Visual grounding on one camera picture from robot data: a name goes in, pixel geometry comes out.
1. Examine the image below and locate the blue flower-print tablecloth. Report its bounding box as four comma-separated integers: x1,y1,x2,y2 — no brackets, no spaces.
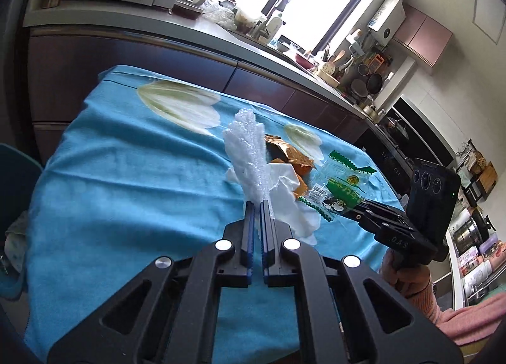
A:
24,65,404,355

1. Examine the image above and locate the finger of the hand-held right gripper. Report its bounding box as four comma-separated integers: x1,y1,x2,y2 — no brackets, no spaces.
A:
342,198,410,232

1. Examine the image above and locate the black frying pan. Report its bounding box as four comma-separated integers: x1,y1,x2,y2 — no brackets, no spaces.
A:
366,73,384,96

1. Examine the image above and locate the brown snack wrapper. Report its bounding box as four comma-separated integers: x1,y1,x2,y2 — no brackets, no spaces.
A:
264,134,316,177

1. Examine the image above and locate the red food container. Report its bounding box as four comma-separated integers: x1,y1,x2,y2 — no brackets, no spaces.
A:
174,0,204,17

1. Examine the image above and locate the large steel pot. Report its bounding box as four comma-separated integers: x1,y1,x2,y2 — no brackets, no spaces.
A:
452,212,491,248

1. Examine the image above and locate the metal storage rack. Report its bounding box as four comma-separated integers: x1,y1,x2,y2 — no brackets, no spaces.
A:
445,139,506,309

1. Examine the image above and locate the white water heater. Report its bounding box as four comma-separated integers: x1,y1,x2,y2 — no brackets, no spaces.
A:
367,0,406,46

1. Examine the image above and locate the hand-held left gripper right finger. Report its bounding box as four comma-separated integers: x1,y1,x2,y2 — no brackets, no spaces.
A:
260,200,464,364

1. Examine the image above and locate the green-print clear wrapper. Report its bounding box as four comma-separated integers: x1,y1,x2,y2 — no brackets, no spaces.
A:
298,150,376,223

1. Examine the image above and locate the blue plastic bin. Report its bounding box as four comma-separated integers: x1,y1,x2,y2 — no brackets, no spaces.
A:
0,143,43,301

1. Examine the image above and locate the white soap bottle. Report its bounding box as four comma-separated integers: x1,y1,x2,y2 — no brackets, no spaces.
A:
265,12,285,42

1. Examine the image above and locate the person's right hand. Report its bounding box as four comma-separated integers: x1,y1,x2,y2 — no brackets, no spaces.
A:
379,247,431,297

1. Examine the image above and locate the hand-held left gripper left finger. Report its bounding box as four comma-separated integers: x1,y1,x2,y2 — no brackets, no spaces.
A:
46,200,257,364

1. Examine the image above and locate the red bowl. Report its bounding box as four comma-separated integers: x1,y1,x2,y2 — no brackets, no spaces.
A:
294,52,317,70

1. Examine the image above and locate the black oven unit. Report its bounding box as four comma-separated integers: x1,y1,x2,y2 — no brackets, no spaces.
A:
356,95,455,199

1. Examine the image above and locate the glass jar with food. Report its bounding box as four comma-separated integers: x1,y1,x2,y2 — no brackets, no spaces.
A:
233,8,263,33

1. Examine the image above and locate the white tissue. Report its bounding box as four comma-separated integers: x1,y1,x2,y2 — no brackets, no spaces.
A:
225,164,322,246

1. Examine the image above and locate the pale crumpled paper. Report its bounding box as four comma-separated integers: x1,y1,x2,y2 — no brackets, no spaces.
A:
4,212,29,272

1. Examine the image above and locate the clear plastic bag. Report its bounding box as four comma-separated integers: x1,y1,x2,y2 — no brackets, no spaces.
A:
203,0,236,27

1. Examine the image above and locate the pink wall cabinet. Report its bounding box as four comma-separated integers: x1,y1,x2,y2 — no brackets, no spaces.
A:
391,6,453,66

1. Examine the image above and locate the brown kitchen base cabinet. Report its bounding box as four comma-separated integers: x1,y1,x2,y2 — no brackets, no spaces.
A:
28,26,372,167

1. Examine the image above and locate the wicker basket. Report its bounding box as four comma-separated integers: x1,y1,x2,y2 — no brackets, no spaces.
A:
470,151,499,196

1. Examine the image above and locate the orange snack wrapper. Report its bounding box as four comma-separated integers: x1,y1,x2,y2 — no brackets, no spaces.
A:
290,174,310,199

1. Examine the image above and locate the white foam fruit net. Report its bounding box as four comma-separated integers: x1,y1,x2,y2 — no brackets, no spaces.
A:
222,108,273,207

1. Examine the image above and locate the metal cooking pot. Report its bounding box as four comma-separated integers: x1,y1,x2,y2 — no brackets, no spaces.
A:
385,114,410,139

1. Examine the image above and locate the kitchen sink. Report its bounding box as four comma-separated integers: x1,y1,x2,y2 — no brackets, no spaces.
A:
229,28,305,68

